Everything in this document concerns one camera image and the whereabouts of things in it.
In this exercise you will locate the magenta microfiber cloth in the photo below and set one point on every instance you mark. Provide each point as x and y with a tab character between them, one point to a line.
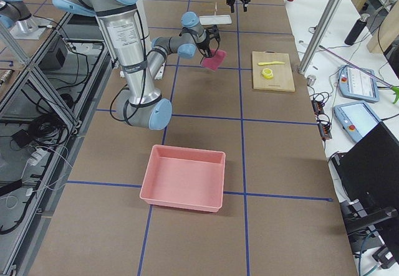
215	61

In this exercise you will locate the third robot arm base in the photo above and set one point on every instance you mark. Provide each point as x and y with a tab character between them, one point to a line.
16	17

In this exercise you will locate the black water bottle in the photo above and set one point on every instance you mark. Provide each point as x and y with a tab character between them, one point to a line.
356	30

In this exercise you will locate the white rectangular tray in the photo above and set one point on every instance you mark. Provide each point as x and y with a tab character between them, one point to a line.
215	20

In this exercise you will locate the yellow lemon slice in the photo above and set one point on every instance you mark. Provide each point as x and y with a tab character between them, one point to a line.
267	73

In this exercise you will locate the yellow plastic knife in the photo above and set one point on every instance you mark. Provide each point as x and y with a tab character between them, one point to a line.
271	63

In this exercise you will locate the bamboo cutting board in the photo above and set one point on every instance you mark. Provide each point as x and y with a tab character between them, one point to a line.
283	80

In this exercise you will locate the small metal cylinder weight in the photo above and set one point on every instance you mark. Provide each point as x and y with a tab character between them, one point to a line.
311	80

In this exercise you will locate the upper teach pendant tablet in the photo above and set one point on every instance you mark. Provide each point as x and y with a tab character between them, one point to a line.
355	84

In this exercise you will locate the teach pendant tablet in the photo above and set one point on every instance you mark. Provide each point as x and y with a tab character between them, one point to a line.
356	118
355	84

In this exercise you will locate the black power strip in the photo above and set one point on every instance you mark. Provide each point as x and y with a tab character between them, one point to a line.
322	119

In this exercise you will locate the pink plastic bin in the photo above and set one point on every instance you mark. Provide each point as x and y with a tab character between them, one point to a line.
184	178

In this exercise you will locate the lower teach pendant tablet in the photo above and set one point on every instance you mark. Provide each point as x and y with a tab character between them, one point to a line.
356	118

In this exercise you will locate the metal reacher grabber tool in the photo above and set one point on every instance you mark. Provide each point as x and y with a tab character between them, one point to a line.
385	83

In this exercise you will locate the black computer monitor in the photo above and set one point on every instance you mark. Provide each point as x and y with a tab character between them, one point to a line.
369	174

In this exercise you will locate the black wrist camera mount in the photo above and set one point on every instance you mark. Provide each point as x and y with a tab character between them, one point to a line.
213	33

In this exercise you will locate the white rack bracket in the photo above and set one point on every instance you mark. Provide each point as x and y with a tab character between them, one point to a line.
215	9

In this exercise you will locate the aluminium frame post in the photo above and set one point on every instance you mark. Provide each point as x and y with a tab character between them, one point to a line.
318	35

